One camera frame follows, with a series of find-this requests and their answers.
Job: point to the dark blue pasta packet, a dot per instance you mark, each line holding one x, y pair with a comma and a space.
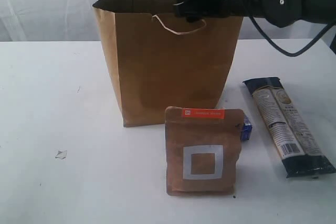
300, 154

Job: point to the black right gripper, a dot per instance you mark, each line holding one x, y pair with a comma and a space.
194, 10

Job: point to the brown paper shopping bag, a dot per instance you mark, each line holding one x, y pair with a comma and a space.
156, 59

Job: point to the brown kraft pouch orange label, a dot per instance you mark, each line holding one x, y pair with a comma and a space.
202, 149

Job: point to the small white blue packet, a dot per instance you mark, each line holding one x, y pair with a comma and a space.
246, 129

